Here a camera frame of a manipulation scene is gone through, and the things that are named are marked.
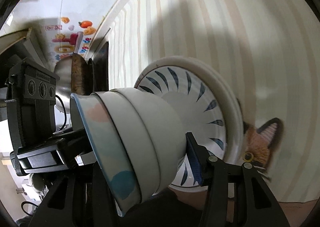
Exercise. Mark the striped cat print table mat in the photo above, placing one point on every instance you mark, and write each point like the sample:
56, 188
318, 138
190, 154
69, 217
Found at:
266, 50

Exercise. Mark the black camera box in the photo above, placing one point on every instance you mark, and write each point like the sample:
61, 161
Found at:
30, 104

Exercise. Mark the plain white bowl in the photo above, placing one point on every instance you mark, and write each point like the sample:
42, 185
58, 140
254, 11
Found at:
136, 140

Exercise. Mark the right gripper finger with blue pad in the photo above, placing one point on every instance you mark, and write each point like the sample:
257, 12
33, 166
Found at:
236, 195

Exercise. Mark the white bowl blue rim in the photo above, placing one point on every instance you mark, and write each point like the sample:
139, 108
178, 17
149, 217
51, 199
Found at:
89, 113
164, 128

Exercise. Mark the colourful wall stickers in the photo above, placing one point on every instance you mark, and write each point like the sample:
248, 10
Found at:
68, 35

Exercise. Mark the steel wok with lid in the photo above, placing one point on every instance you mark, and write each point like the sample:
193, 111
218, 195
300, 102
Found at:
75, 77

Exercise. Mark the black induction cooktop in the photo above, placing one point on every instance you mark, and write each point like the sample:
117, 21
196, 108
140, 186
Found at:
99, 69

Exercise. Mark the white plate pink floral print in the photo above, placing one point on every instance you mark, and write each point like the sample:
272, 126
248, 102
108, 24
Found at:
224, 95

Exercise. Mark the white bowl front blue rim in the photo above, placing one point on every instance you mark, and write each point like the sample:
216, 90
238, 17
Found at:
89, 113

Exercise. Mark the white plate blue leaf pattern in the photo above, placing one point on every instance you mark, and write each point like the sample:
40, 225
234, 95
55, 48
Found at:
193, 101

